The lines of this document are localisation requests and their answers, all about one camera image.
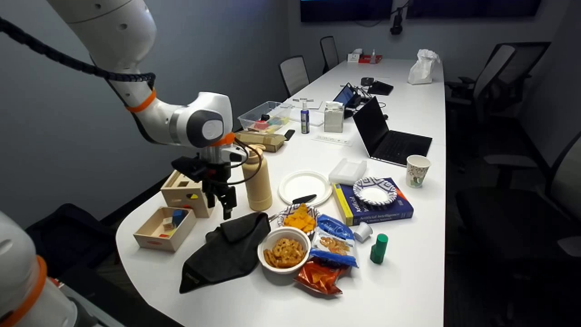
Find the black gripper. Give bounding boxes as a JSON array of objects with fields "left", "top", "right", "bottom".
[{"left": 202, "top": 157, "right": 244, "bottom": 221}]

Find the dark grey microfibre cloth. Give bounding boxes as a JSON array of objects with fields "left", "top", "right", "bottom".
[{"left": 179, "top": 210, "right": 273, "bottom": 296}]

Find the wooden shape sorter cube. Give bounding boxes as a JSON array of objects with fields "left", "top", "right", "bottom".
[{"left": 161, "top": 168, "right": 213, "bottom": 219}]

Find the blue patterned paper bowl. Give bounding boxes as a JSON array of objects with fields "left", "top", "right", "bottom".
[
  {"left": 279, "top": 203, "right": 320, "bottom": 236},
  {"left": 353, "top": 176, "right": 400, "bottom": 207}
]

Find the open wooden block box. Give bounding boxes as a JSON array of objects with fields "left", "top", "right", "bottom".
[{"left": 133, "top": 205, "right": 199, "bottom": 254}]

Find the white round bowl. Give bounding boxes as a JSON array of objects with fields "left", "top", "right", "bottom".
[{"left": 257, "top": 225, "right": 313, "bottom": 276}]

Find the brown pretzel crisps pile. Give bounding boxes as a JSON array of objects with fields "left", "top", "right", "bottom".
[{"left": 264, "top": 236, "right": 308, "bottom": 268}]

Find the white paper plate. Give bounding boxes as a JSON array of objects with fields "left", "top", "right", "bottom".
[{"left": 277, "top": 170, "right": 337, "bottom": 208}]

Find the clear plastic bin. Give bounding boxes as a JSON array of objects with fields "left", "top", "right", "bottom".
[{"left": 237, "top": 98, "right": 293, "bottom": 132}]

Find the small blue label bottle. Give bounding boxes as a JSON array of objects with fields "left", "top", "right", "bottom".
[{"left": 300, "top": 101, "right": 313, "bottom": 136}]

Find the blue white pretzel bag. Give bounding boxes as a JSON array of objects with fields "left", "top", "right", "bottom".
[{"left": 310, "top": 212, "right": 360, "bottom": 268}]

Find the red orange chip bag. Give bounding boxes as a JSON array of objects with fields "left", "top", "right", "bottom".
[{"left": 295, "top": 257, "right": 353, "bottom": 297}]

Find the white plastic container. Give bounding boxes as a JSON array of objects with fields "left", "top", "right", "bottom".
[{"left": 328, "top": 156, "right": 369, "bottom": 185}]

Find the white tissue carton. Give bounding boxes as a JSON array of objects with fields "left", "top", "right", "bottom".
[{"left": 322, "top": 99, "right": 346, "bottom": 134}]

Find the small silver pod cup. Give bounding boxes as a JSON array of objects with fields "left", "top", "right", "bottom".
[{"left": 351, "top": 219, "right": 373, "bottom": 243}]

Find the black office chair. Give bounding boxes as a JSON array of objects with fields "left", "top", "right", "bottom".
[
  {"left": 319, "top": 34, "right": 342, "bottom": 72},
  {"left": 448, "top": 39, "right": 553, "bottom": 123},
  {"left": 279, "top": 54, "right": 311, "bottom": 96},
  {"left": 457, "top": 132, "right": 581, "bottom": 261}
]

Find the blue box with yellow stripe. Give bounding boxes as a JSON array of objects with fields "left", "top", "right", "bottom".
[{"left": 333, "top": 176, "right": 417, "bottom": 227}]

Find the tablet with blue screen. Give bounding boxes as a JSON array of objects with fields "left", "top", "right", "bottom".
[{"left": 333, "top": 81, "right": 364, "bottom": 108}]

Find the green cylindrical bottle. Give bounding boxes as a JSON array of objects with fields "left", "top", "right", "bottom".
[{"left": 369, "top": 232, "right": 391, "bottom": 265}]

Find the black open laptop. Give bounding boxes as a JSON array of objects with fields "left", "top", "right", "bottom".
[{"left": 353, "top": 94, "right": 435, "bottom": 167}]

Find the black small device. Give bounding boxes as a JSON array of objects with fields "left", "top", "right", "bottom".
[{"left": 360, "top": 76, "right": 397, "bottom": 96}]

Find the white paper coffee cup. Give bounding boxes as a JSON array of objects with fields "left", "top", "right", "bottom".
[{"left": 406, "top": 152, "right": 433, "bottom": 188}]

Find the white plastic bag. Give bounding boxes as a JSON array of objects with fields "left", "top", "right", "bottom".
[{"left": 408, "top": 47, "right": 444, "bottom": 85}]

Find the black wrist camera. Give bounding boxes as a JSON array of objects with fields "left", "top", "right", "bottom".
[{"left": 172, "top": 154, "right": 208, "bottom": 183}]

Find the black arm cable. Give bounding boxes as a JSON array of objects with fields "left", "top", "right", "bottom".
[{"left": 0, "top": 16, "right": 159, "bottom": 87}]

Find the wall mounted monitor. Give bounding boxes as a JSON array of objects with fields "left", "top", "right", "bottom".
[
  {"left": 406, "top": 0, "right": 544, "bottom": 18},
  {"left": 299, "top": 0, "right": 397, "bottom": 25}
]

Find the black conference camera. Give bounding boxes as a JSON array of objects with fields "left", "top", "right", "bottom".
[{"left": 389, "top": 0, "right": 409, "bottom": 36}]

